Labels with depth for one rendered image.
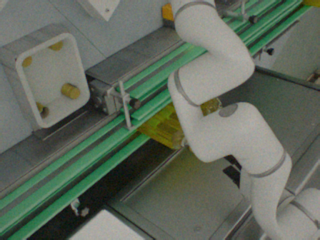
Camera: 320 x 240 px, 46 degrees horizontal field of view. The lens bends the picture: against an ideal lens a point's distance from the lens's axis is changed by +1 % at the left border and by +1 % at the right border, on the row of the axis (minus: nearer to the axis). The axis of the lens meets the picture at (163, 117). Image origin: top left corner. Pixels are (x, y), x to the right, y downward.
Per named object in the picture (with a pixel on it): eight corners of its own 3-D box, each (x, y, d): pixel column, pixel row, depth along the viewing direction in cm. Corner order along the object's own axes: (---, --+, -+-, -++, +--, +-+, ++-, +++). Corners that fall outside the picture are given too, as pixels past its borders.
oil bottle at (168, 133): (128, 126, 122) (179, 153, 110) (126, 113, 119) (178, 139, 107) (141, 118, 125) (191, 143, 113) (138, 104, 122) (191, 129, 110)
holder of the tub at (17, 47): (30, 133, 110) (46, 144, 105) (-5, 49, 93) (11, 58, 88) (76, 104, 119) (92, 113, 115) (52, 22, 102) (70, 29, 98)
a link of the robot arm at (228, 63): (155, 24, 74) (163, 84, 67) (214, -16, 67) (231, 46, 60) (193, 56, 84) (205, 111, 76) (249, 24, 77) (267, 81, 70)
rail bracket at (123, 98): (109, 121, 114) (139, 138, 107) (98, 74, 103) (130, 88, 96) (116, 116, 115) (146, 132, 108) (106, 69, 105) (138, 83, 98)
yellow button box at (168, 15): (162, 25, 137) (178, 29, 132) (160, 5, 132) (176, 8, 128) (174, 17, 140) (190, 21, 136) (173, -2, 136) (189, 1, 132)
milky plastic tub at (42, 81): (24, 120, 106) (42, 132, 101) (-6, 49, 92) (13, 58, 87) (73, 91, 116) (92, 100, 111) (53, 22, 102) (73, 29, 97)
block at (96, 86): (93, 109, 116) (108, 117, 112) (86, 83, 110) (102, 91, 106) (101, 103, 118) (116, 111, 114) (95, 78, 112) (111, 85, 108)
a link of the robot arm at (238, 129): (281, 113, 80) (220, 138, 87) (228, 32, 72) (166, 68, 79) (285, 165, 67) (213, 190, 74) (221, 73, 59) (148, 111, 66)
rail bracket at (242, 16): (221, 18, 141) (252, 26, 133) (221, -2, 136) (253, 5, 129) (226, 13, 143) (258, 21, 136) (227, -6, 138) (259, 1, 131)
